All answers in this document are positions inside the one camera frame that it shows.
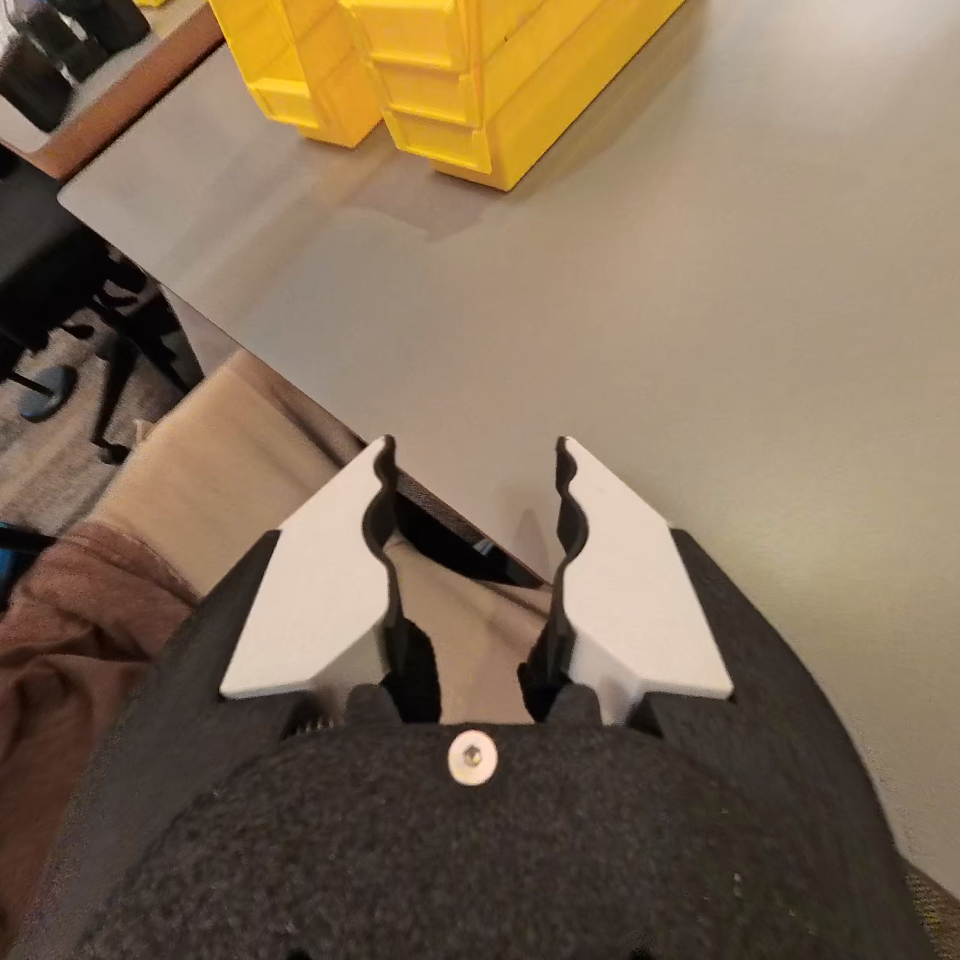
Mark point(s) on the grey desk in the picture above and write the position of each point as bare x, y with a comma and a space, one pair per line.
600, 337

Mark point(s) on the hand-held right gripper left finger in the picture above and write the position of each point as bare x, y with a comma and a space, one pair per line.
307, 600

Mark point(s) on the round blue floor base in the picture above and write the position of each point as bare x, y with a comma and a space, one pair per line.
49, 394

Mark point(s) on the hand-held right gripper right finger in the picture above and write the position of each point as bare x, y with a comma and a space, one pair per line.
645, 600

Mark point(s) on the person's brown sweater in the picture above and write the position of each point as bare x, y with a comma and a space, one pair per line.
75, 637

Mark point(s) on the person's beige trousers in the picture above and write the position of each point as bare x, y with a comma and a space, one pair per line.
225, 465

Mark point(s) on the black office chair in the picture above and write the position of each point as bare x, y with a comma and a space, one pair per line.
45, 285

